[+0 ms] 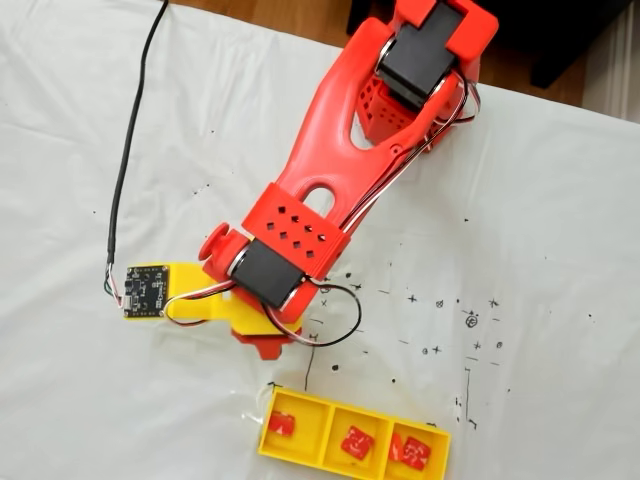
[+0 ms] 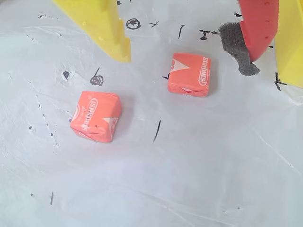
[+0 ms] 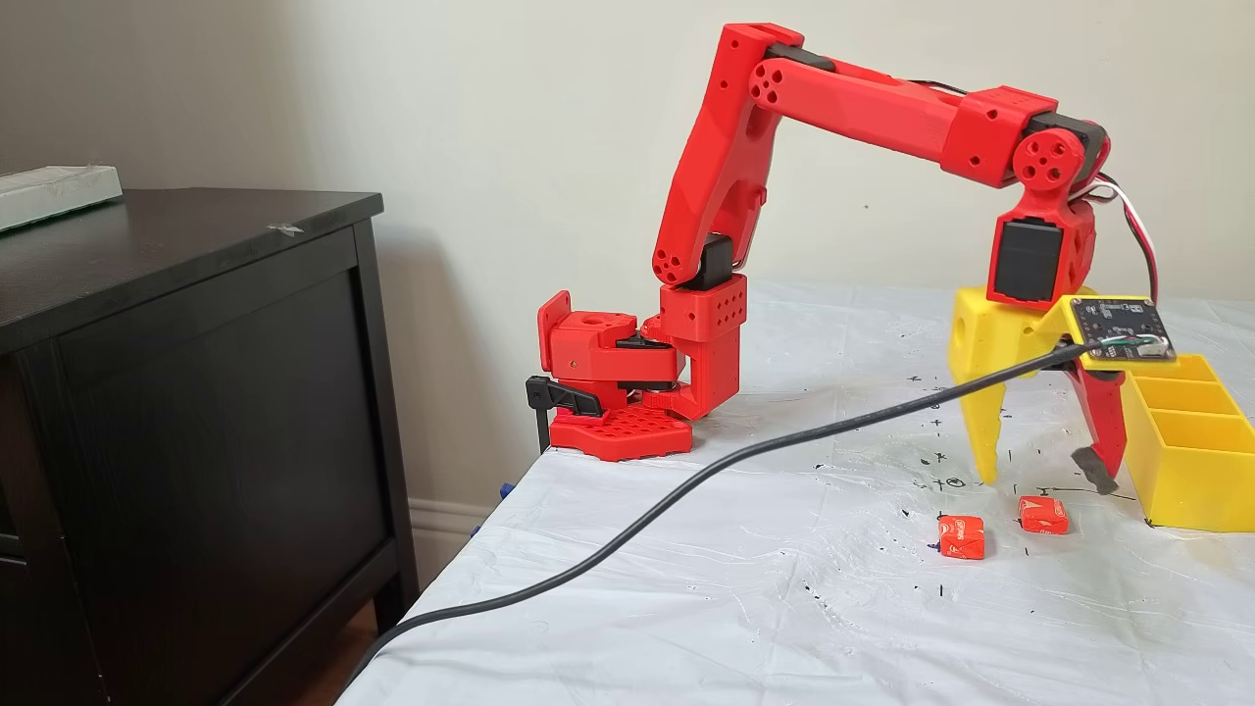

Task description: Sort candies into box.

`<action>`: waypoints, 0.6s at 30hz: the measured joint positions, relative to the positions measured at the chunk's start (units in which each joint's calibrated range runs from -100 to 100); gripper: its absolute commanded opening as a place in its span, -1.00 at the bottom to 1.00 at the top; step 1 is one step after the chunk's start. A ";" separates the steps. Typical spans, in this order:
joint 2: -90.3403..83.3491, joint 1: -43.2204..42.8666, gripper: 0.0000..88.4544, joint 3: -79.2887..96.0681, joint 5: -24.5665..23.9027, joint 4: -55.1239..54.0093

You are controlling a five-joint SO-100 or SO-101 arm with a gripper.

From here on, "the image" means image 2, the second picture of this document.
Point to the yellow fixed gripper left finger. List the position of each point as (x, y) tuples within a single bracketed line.
[(99, 21)]

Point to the white plastic table cover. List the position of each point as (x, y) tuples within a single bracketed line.
[(165, 165)]

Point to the yellow three-compartment box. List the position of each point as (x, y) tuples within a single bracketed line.
[(291, 47)]

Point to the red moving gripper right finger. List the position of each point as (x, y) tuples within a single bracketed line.
[(258, 26)]

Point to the orange Starburst candy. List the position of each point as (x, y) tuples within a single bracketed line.
[(94, 116), (189, 75)]

